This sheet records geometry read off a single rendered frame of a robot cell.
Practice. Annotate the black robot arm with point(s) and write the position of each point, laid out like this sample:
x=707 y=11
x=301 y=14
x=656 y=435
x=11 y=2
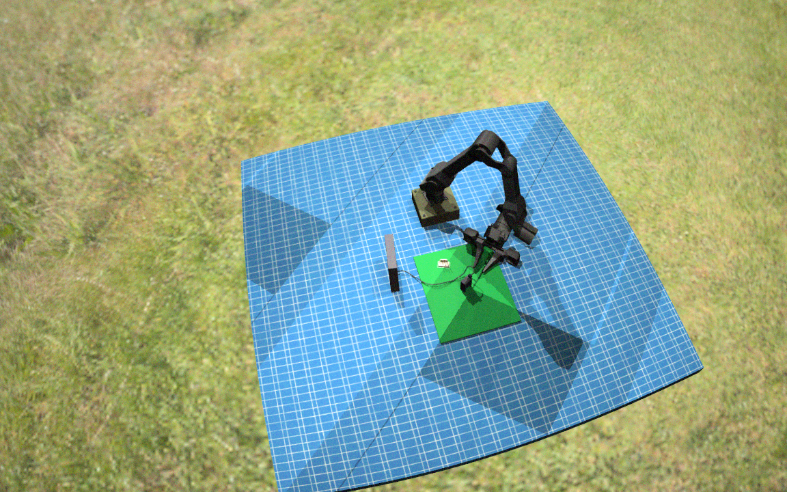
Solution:
x=512 y=212

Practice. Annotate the green circuit board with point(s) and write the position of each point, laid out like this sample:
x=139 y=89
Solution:
x=484 y=306

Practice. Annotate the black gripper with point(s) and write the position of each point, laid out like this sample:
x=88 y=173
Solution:
x=472 y=236

